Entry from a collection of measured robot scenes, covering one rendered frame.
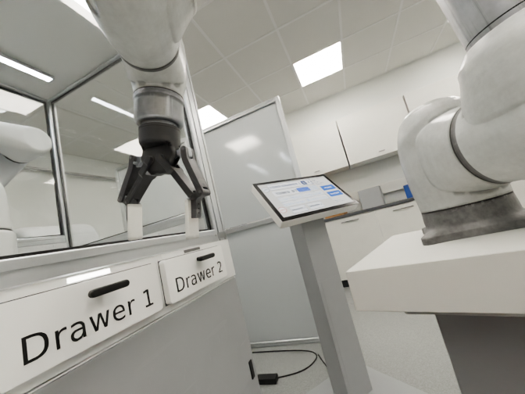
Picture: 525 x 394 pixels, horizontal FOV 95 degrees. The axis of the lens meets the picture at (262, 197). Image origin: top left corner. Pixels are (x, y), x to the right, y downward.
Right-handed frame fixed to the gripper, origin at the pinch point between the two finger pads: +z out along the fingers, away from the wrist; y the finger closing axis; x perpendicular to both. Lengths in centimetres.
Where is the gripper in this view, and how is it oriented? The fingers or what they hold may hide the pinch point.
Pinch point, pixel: (162, 233)
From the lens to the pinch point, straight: 49.4
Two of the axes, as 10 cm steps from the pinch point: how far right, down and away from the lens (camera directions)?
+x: -3.6, -0.5, -9.3
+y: -9.3, 0.7, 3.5
